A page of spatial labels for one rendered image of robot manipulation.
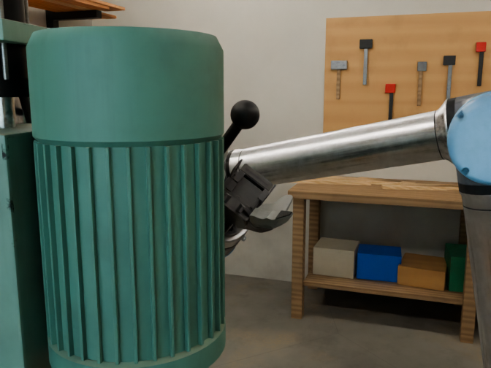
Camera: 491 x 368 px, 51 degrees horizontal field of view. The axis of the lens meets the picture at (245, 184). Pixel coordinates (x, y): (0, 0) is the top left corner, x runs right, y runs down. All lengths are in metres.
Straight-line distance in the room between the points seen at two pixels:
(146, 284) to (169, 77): 0.17
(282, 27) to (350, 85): 0.64
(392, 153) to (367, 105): 2.75
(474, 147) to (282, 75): 3.12
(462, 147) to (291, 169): 0.37
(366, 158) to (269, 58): 2.93
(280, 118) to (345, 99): 0.49
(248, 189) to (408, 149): 0.29
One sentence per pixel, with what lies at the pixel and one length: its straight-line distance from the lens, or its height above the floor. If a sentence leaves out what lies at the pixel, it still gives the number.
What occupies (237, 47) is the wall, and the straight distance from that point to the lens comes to 3.90.
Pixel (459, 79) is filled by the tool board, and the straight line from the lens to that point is 3.66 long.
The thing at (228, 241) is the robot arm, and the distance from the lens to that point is 0.88.
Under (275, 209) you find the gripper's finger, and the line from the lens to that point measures 0.75.
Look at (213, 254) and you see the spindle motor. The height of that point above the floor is 1.30.
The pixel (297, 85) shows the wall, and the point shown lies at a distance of 3.76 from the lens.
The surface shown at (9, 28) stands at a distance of 0.52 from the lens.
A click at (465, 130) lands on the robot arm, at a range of 0.73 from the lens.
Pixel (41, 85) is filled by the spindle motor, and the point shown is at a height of 1.46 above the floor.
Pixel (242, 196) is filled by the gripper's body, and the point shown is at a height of 1.29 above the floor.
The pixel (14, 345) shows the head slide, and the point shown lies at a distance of 0.54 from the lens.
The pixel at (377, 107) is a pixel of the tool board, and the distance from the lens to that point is 3.66.
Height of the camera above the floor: 1.46
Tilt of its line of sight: 10 degrees down
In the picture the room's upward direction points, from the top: straight up
